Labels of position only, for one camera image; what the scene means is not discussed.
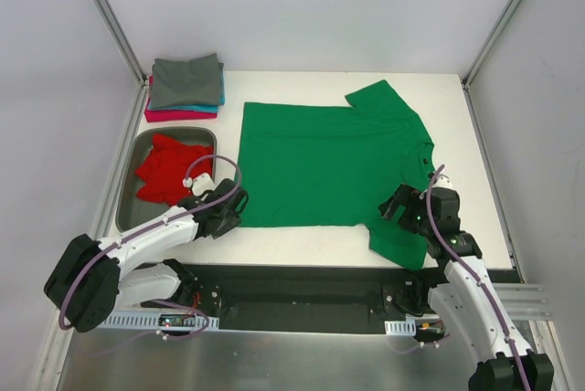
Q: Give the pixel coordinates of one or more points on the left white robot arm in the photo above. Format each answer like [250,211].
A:
[94,277]

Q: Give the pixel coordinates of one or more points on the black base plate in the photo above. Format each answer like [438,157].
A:
[310,299]

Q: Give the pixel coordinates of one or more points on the folded magenta t-shirt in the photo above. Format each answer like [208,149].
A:
[180,113]

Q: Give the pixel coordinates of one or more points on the right white cable duct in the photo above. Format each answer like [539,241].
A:
[407,328]

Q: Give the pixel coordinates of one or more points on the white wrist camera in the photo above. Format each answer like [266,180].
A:
[443,181]
[200,184]

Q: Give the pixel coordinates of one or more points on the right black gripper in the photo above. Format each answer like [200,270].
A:
[403,204]

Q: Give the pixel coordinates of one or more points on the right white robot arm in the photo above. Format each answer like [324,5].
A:
[467,302]

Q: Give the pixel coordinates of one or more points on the white cable duct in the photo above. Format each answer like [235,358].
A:
[172,322]
[407,328]

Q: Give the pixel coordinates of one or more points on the left white cable duct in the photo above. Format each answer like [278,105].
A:
[172,322]

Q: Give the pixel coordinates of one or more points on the right aluminium frame post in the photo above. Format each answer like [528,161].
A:
[496,33]

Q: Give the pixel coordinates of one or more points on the red t-shirt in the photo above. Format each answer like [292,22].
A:
[165,167]

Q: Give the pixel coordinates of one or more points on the grey plastic tray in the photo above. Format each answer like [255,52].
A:
[132,211]

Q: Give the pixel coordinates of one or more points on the aluminium frame post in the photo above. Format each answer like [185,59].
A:
[120,39]
[496,33]

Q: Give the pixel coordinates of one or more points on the folded grey t-shirt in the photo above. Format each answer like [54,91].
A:
[186,82]

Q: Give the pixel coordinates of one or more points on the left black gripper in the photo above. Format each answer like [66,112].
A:
[230,207]

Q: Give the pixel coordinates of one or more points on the folded teal t-shirt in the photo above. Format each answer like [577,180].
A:
[220,89]

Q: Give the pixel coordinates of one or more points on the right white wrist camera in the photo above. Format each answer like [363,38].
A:
[443,181]

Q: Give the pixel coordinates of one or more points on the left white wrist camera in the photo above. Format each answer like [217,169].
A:
[200,184]

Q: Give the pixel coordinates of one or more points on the green t-shirt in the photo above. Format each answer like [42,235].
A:
[333,166]

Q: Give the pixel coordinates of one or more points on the aluminium front rail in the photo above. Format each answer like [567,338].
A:
[524,302]

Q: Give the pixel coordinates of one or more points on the left aluminium frame post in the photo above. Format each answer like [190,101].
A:
[120,39]

